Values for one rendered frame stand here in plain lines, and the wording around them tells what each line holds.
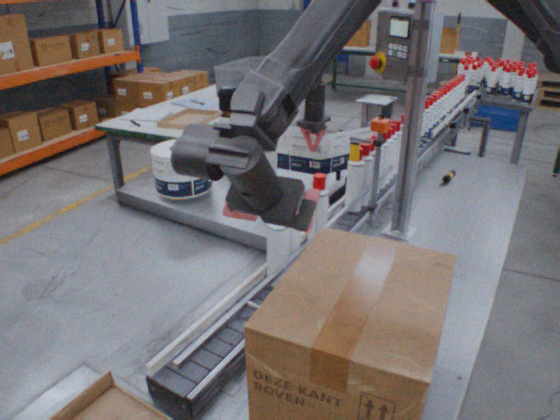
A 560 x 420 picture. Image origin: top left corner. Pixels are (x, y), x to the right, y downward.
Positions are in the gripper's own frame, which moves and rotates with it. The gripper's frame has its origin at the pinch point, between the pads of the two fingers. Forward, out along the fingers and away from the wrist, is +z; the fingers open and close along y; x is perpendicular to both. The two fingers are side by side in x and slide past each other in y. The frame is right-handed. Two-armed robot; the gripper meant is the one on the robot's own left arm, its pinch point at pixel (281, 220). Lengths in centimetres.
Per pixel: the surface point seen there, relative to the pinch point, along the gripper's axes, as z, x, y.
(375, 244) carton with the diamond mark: 9.4, -2.7, -13.8
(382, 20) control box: 27, -75, 3
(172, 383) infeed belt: 13.2, 29.9, 15.4
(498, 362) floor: 165, -15, -55
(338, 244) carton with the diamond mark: 7.7, -0.7, -8.0
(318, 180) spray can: 32.8, -25.1, 8.3
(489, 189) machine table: 101, -68, -35
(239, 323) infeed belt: 25.7, 14.6, 12.4
